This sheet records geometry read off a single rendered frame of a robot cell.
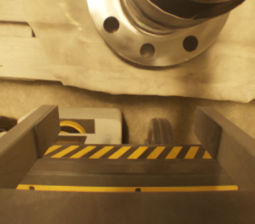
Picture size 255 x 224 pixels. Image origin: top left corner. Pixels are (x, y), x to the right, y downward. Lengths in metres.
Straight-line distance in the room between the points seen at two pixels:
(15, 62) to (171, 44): 0.33
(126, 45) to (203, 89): 0.19
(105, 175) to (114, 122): 0.19
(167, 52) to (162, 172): 0.20
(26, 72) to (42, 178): 0.24
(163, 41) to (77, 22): 0.16
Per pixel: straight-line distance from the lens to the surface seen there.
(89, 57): 0.35
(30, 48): 0.44
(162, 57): 0.34
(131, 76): 0.36
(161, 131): 0.46
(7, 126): 0.64
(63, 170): 0.29
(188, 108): 0.60
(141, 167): 0.27
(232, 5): 0.22
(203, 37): 0.36
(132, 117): 0.58
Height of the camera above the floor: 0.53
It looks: 73 degrees down
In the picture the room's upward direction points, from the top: 177 degrees clockwise
